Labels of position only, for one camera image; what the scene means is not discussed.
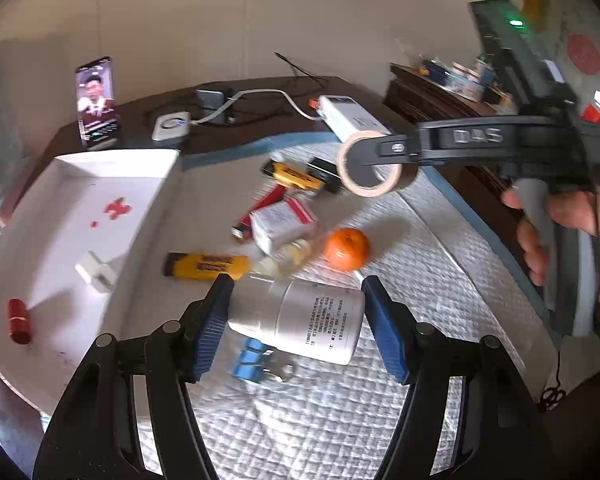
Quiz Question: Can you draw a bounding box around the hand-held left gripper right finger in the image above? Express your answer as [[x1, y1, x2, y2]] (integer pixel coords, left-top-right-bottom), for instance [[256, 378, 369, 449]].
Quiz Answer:
[[361, 276, 571, 480]]

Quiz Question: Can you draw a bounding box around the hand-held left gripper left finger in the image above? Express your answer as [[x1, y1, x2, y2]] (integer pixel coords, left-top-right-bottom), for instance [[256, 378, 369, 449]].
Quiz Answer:
[[32, 274, 236, 480]]

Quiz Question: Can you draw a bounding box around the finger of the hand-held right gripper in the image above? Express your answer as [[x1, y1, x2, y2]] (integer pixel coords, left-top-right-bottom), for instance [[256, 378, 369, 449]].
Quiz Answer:
[[350, 132, 421, 172]]

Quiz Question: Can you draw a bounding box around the blue binder clip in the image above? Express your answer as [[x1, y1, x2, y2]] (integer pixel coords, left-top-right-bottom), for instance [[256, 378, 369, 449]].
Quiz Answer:
[[230, 337, 298, 386]]

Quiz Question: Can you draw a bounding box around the beige masking tape roll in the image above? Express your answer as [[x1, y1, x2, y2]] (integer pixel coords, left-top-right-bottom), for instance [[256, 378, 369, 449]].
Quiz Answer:
[[337, 130, 420, 198]]

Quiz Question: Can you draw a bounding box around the white plastic bottle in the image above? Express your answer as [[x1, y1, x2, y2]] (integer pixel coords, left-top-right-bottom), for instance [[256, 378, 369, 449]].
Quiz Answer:
[[227, 275, 367, 366]]

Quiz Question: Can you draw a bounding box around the orange mandarin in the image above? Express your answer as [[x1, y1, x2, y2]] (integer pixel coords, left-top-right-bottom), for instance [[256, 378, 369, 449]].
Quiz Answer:
[[324, 228, 371, 272]]

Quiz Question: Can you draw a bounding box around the small clear bottle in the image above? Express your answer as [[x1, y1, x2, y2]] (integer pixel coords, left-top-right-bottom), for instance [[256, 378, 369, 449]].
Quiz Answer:
[[252, 239, 313, 277]]

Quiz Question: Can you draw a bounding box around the red and white medicine box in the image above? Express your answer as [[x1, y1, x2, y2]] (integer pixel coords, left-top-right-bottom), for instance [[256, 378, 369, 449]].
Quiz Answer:
[[249, 197, 318, 256]]

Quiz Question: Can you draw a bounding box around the white charger adapter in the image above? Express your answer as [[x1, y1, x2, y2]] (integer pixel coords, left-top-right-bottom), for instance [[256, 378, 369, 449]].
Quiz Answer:
[[75, 251, 117, 293]]

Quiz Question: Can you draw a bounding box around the red lighter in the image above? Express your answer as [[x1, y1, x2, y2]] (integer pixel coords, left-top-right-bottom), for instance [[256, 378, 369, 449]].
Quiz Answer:
[[231, 184, 287, 243]]

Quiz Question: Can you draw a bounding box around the white cardboard box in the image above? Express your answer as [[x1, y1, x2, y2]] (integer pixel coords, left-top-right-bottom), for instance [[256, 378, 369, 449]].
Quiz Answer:
[[0, 149, 182, 411]]

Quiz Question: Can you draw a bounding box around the red lipstick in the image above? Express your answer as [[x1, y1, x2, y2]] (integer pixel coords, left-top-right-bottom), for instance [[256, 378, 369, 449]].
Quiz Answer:
[[7, 298, 31, 345]]

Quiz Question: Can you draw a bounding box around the dark wooden cabinet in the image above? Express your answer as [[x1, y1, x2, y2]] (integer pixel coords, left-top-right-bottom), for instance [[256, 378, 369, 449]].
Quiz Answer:
[[384, 62, 521, 126]]

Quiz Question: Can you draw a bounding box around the white power bank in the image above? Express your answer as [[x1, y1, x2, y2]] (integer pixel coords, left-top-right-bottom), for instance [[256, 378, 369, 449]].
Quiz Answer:
[[317, 94, 396, 143]]

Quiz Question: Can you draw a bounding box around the black rectangular object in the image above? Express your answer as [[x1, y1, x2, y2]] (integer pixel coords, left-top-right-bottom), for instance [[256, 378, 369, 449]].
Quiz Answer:
[[307, 156, 348, 195]]

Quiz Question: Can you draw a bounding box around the cluster of small containers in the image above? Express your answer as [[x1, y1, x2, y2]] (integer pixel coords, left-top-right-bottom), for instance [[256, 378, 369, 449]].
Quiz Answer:
[[420, 52, 518, 111]]

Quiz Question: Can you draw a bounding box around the white quilted mat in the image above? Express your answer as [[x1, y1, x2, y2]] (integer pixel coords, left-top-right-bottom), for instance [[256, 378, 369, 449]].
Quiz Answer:
[[40, 130, 566, 480]]

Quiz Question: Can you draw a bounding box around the smartphone with lit screen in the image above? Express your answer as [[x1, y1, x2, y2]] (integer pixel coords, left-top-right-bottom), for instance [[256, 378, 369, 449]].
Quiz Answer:
[[75, 56, 123, 148]]

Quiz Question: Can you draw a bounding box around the red round wall ornament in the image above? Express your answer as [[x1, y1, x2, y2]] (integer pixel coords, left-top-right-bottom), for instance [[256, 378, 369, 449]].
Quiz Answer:
[[566, 34, 600, 75]]

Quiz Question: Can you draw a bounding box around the white cable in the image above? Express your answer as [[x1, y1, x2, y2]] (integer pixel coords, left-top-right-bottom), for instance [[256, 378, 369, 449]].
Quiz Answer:
[[190, 89, 323, 126]]

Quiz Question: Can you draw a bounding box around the white wireless charger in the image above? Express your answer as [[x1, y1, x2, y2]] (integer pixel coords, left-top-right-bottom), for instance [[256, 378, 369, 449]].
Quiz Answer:
[[151, 110, 192, 142]]

